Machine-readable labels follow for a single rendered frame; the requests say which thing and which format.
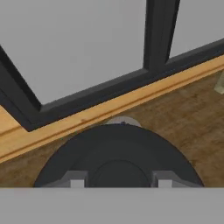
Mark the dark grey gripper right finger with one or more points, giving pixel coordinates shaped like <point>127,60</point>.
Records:
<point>161,176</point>

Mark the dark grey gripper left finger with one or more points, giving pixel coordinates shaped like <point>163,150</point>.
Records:
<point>76,176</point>

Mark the grey blender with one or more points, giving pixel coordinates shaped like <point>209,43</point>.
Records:
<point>122,120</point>

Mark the dark framed window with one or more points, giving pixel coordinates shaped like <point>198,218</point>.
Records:
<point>159,32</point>

